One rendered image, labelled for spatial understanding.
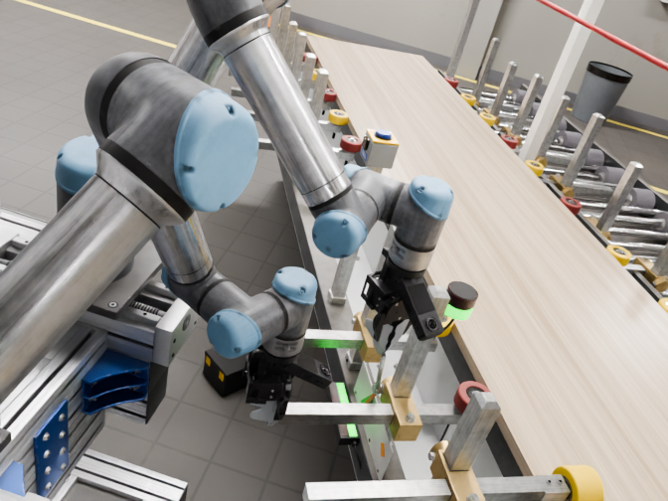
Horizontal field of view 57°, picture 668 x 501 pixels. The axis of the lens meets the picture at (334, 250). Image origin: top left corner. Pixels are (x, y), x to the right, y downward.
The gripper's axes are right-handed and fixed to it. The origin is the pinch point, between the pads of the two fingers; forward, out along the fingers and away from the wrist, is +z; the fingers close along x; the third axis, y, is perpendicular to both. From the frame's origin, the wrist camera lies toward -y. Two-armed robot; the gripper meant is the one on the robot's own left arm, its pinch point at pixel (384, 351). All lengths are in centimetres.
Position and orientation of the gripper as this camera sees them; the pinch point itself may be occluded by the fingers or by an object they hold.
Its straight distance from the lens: 118.8
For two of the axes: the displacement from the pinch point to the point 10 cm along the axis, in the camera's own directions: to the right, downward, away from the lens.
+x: -8.4, 1.2, -5.4
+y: -5.0, -5.7, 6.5
